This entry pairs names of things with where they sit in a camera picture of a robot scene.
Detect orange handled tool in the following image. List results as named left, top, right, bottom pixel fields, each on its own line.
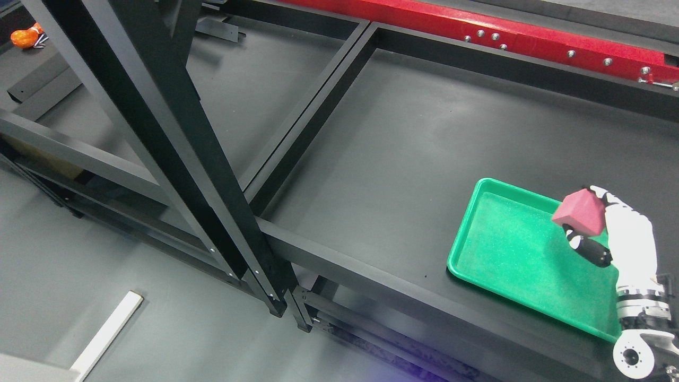
left=10, top=22, right=49, bottom=50

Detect green plastic tray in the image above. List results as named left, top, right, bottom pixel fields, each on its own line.
left=447, top=177, right=621, bottom=343

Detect black metal shelf right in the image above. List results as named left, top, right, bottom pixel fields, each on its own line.
left=245, top=23, right=677, bottom=381

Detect white robotic hand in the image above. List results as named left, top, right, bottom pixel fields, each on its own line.
left=562, top=185, right=659, bottom=290

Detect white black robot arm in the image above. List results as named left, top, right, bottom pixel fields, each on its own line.
left=551, top=185, right=677, bottom=381

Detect pink foam cube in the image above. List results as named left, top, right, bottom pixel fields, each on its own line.
left=551, top=189, right=605, bottom=237

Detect red metal beam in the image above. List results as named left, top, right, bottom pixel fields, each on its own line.
left=294, top=1, right=678, bottom=90

